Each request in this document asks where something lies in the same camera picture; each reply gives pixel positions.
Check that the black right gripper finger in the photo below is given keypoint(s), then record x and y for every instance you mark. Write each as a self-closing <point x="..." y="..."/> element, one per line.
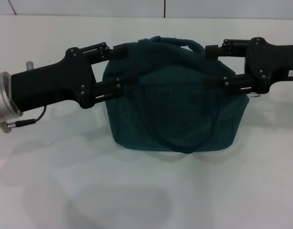
<point x="232" y="83"/>
<point x="227" y="50"/>

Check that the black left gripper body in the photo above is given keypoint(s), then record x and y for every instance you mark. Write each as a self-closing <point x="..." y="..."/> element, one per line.
<point x="53" y="81"/>

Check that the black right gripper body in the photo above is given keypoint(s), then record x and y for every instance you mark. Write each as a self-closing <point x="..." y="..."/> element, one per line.
<point x="272" y="62"/>

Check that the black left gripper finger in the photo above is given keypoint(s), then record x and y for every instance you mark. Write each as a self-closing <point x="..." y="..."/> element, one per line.
<point x="108" y="51"/>
<point x="117" y="86"/>

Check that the dark teal lunch bag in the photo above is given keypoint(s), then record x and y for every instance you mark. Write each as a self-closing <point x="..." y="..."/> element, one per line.
<point x="172" y="114"/>

